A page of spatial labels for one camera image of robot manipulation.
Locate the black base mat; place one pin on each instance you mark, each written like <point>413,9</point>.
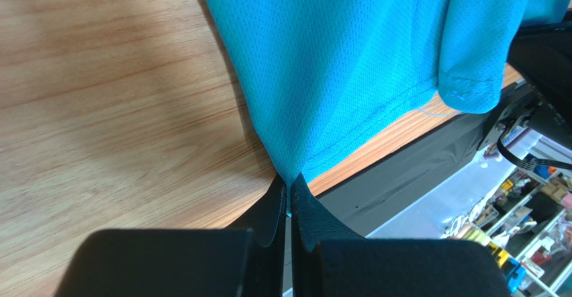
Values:
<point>372,197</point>

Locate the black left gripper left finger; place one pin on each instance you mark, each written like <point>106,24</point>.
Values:
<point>246,258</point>

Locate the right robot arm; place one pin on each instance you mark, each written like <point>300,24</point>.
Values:
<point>542,56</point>

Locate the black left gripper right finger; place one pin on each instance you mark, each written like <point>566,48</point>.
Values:
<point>330,259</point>

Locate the cluttered background shelf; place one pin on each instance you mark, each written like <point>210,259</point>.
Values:
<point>525,223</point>

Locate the blue t shirt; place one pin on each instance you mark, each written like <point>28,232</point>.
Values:
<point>322,77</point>

